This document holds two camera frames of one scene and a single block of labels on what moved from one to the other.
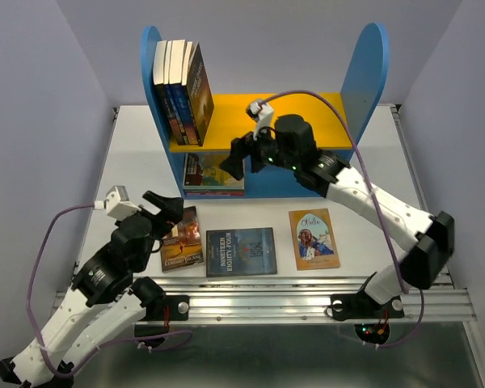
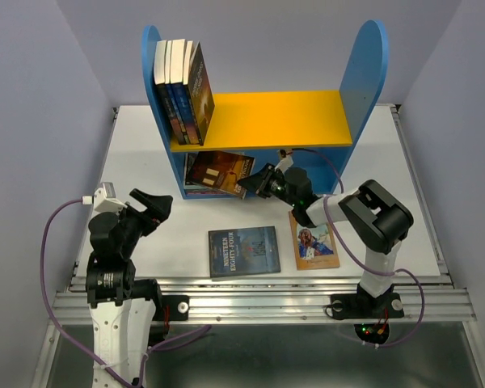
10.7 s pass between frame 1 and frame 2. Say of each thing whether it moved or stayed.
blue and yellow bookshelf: stayed
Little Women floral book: stayed
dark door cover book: moved
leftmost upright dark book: stayed
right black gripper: moved
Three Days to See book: stayed
